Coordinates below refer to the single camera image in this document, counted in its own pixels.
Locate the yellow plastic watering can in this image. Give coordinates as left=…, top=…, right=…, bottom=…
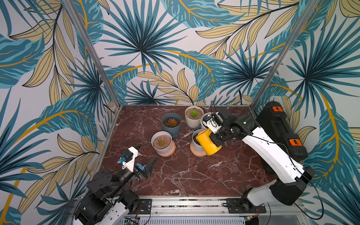
left=196, top=129, right=222, bottom=156

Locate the small white pot green succulent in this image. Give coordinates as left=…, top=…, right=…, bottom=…
left=190, top=129, right=207, bottom=157

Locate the white pot pink succulent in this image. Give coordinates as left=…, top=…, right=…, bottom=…
left=151, top=131, right=176, bottom=157

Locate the large white pot yellow succulent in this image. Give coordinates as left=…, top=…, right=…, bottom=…
left=201, top=112, right=214, bottom=129

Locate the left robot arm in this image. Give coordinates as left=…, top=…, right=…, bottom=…
left=71, top=145, right=157, bottom=225

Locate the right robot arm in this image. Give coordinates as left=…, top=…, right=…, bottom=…
left=197, top=109, right=315, bottom=213

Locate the white ribbed pot green succulent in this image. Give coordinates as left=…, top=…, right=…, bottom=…
left=185, top=106, right=204, bottom=130

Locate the blue pot red succulent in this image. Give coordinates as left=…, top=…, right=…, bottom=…
left=162, top=112, right=182, bottom=139

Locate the black tool case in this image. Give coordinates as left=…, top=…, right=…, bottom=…
left=256, top=101, right=308, bottom=162

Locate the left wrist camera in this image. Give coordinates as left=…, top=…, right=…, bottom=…
left=118, top=146, right=138, bottom=172

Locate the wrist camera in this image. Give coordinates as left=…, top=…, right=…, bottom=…
left=202, top=111, right=225, bottom=134
left=118, top=146, right=138, bottom=172

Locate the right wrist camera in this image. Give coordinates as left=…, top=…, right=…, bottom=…
left=202, top=111, right=225, bottom=134

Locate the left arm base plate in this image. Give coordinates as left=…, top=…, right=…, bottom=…
left=131, top=199, right=152, bottom=215

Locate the aluminium front rail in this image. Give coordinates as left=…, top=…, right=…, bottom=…
left=138, top=196, right=310, bottom=225

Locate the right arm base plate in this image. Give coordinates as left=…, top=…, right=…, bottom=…
left=223, top=198, right=267, bottom=215

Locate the right aluminium frame post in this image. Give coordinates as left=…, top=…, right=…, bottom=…
left=250, top=1, right=320, bottom=112

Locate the aluminium frame post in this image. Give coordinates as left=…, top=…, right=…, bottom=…
left=60, top=0, right=122, bottom=109
left=250, top=1, right=320, bottom=112

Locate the left aluminium frame post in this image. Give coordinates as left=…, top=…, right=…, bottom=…
left=60, top=0, right=122, bottom=109

